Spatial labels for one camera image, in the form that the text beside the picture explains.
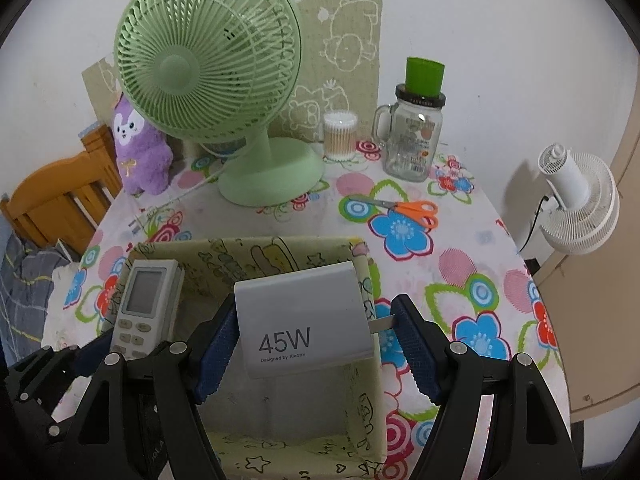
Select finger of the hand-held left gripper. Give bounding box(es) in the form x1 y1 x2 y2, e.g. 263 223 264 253
0 337 113 461

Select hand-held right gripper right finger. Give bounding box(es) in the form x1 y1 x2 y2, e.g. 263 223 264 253
390 294 583 480

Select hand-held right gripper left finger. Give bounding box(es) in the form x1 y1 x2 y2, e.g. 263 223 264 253
65 292 241 480

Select white remote control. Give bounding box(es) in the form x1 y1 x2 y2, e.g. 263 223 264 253
111 259 185 361

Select white charger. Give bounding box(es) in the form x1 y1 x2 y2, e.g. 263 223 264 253
234 261 396 380

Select printed fabric storage box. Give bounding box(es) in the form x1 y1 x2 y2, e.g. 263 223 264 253
102 236 388 480

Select white cloth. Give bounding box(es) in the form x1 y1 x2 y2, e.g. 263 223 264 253
50 260 87 311

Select grey plaid blanket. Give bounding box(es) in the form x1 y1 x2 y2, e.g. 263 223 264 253
0 220 68 346

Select beige door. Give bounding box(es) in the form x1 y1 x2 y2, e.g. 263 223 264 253
535 80 640 423

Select glass jar mug green lid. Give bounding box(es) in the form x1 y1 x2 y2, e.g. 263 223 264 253
372 56 447 182

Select purple plush toy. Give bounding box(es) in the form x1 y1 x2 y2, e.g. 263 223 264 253
111 94 174 196

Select cotton swab container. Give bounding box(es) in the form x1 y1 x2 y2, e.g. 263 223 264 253
322 111 360 162

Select white circulation fan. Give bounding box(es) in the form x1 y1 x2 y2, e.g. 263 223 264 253
537 143 621 256

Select green desk fan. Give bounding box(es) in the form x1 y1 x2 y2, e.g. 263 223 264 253
114 0 328 208

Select orange handled scissors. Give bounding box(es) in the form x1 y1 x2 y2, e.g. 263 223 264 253
348 194 440 230

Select white fan cable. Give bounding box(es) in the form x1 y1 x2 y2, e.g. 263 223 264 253
127 162 236 231

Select black fan cable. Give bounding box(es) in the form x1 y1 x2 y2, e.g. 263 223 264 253
516 195 551 253

